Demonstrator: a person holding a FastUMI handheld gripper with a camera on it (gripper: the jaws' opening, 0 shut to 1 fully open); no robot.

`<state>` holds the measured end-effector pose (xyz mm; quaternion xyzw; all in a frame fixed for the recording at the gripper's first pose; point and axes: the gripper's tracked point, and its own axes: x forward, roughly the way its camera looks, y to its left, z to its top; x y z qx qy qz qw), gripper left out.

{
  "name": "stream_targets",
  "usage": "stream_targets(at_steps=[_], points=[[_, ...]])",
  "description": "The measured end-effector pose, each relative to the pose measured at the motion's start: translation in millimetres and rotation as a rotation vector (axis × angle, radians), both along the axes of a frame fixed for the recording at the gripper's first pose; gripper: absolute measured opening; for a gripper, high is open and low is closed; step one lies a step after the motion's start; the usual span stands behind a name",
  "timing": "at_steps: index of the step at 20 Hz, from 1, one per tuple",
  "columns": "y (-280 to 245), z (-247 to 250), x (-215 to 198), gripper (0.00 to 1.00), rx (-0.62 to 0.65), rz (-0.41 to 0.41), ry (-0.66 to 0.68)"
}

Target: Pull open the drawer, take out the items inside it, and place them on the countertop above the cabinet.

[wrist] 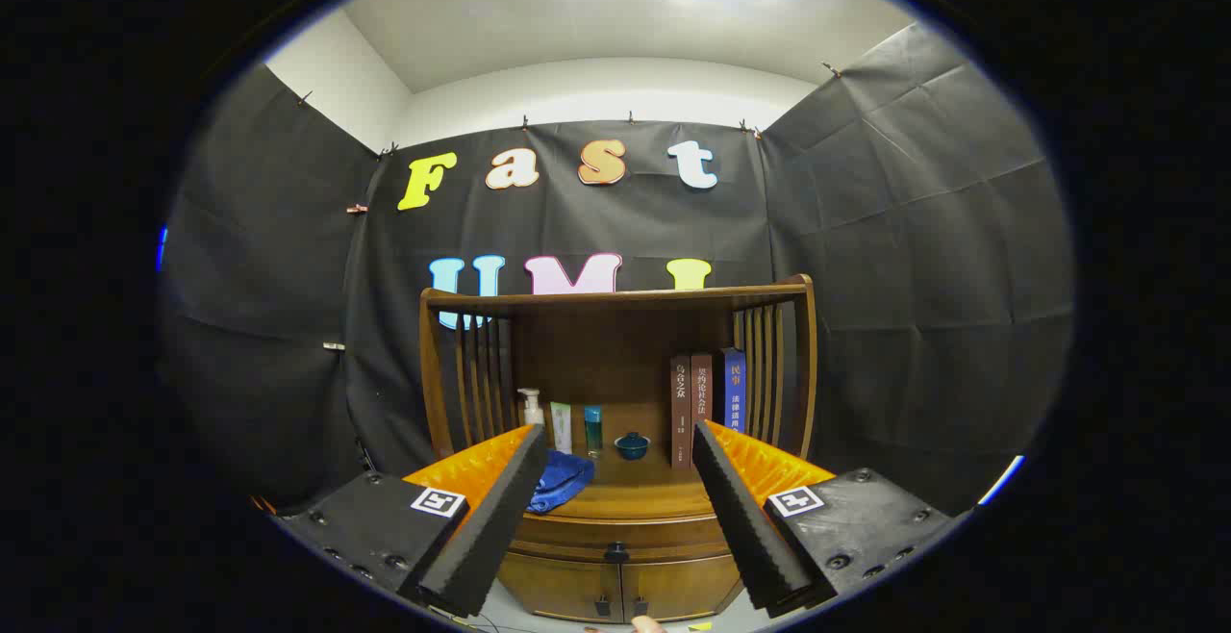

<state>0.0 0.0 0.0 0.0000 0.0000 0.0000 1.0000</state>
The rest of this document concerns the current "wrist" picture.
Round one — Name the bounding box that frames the wooden drawer with black knob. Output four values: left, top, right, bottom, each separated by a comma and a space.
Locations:
507, 529, 740, 569

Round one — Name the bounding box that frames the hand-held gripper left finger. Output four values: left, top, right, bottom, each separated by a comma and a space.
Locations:
274, 424, 551, 618

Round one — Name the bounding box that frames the black backdrop cloth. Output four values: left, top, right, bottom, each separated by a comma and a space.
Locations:
159, 22, 1076, 519

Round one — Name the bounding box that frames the dark brown book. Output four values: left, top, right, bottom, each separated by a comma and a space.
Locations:
670, 356, 693, 468

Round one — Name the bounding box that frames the folded blue towel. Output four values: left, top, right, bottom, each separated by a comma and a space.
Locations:
526, 450, 595, 515

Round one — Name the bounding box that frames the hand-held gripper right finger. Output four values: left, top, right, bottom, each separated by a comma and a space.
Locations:
692, 419, 963, 618

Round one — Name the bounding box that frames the wooden countertop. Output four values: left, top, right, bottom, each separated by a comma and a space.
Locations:
452, 426, 809, 519

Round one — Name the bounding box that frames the blue book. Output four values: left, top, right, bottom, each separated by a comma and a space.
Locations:
714, 348, 747, 437

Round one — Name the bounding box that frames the wooden cabinet with shelf frame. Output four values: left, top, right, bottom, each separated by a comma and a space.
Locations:
419, 274, 818, 624

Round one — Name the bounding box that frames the wooden cabinet door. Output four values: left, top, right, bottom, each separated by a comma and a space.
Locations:
498, 556, 624, 622
620, 556, 743, 620

